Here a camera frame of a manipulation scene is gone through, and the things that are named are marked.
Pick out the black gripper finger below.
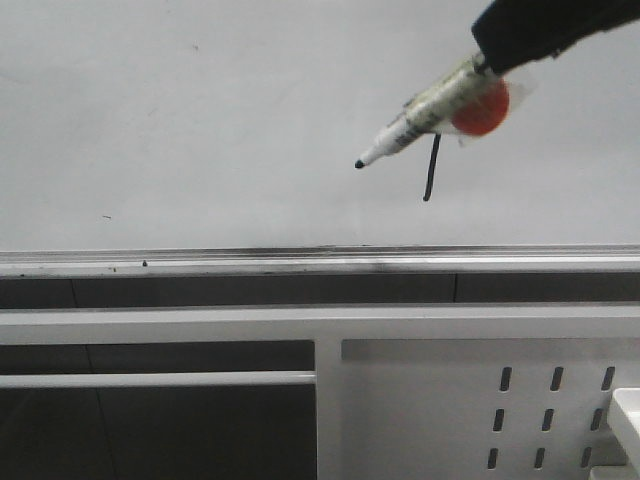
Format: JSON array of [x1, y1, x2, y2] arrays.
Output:
[[471, 0, 639, 75]]

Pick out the white whiteboard marker with magnet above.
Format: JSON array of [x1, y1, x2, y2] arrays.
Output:
[[355, 52, 536, 169]]

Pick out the white whiteboard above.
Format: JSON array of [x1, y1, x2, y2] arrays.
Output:
[[1, 1, 639, 251]]

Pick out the white plastic bin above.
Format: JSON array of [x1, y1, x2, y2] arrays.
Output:
[[589, 388, 639, 479]]

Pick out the aluminium whiteboard tray rail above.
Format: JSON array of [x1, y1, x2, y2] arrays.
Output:
[[1, 245, 639, 279]]

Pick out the white metal perforated frame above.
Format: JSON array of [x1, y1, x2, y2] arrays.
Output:
[[1, 305, 639, 479]]

